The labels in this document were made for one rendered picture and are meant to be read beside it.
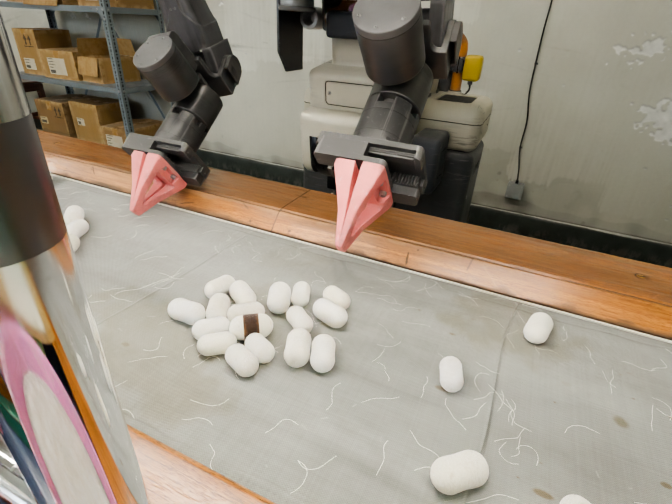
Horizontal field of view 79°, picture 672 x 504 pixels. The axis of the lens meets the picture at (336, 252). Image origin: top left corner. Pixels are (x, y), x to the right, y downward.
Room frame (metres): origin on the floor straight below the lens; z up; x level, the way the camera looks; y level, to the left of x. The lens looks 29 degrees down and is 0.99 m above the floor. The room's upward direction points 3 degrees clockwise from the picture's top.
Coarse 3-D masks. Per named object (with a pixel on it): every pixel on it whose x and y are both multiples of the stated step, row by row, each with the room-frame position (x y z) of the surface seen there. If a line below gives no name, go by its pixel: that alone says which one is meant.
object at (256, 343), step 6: (252, 336) 0.26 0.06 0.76; (258, 336) 0.26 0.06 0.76; (246, 342) 0.25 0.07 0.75; (252, 342) 0.25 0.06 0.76; (258, 342) 0.25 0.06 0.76; (264, 342) 0.25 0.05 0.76; (252, 348) 0.25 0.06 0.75; (258, 348) 0.25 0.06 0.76; (264, 348) 0.25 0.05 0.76; (270, 348) 0.25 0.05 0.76; (258, 354) 0.24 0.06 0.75; (264, 354) 0.24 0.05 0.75; (270, 354) 0.24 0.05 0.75; (258, 360) 0.24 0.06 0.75; (264, 360) 0.24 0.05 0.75; (270, 360) 0.24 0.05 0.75
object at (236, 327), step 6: (234, 318) 0.28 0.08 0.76; (240, 318) 0.27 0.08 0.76; (264, 318) 0.28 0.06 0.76; (270, 318) 0.28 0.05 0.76; (234, 324) 0.27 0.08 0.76; (240, 324) 0.27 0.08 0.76; (264, 324) 0.27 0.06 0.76; (270, 324) 0.28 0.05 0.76; (234, 330) 0.27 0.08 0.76; (240, 330) 0.27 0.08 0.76; (264, 330) 0.27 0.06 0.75; (270, 330) 0.27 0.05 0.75; (240, 336) 0.26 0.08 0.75; (264, 336) 0.27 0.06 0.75
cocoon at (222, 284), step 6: (222, 276) 0.34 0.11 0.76; (228, 276) 0.34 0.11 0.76; (210, 282) 0.33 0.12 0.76; (216, 282) 0.33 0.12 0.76; (222, 282) 0.33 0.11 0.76; (228, 282) 0.34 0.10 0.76; (204, 288) 0.33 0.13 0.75; (210, 288) 0.32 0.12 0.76; (216, 288) 0.33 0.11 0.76; (222, 288) 0.33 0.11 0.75; (228, 288) 0.33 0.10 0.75; (210, 294) 0.32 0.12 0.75
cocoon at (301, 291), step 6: (300, 282) 0.34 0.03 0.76; (294, 288) 0.33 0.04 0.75; (300, 288) 0.33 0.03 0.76; (306, 288) 0.33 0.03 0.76; (294, 294) 0.32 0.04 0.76; (300, 294) 0.32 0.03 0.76; (306, 294) 0.32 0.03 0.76; (294, 300) 0.32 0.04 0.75; (300, 300) 0.32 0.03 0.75; (306, 300) 0.32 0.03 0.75; (300, 306) 0.32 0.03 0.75
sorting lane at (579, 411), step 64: (64, 192) 0.57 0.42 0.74; (128, 256) 0.40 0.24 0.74; (192, 256) 0.41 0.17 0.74; (256, 256) 0.42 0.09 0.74; (320, 256) 0.42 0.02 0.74; (128, 320) 0.29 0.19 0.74; (320, 320) 0.30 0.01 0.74; (384, 320) 0.31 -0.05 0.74; (448, 320) 0.32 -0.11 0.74; (512, 320) 0.32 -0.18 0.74; (576, 320) 0.33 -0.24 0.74; (128, 384) 0.22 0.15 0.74; (192, 384) 0.22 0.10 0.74; (256, 384) 0.22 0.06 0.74; (320, 384) 0.23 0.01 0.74; (384, 384) 0.23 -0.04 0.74; (512, 384) 0.24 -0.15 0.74; (576, 384) 0.24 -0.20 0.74; (640, 384) 0.25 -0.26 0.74; (192, 448) 0.17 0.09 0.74; (256, 448) 0.17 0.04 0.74; (320, 448) 0.17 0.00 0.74; (384, 448) 0.17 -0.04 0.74; (448, 448) 0.18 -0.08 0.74; (512, 448) 0.18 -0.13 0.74; (576, 448) 0.18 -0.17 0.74; (640, 448) 0.19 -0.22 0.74
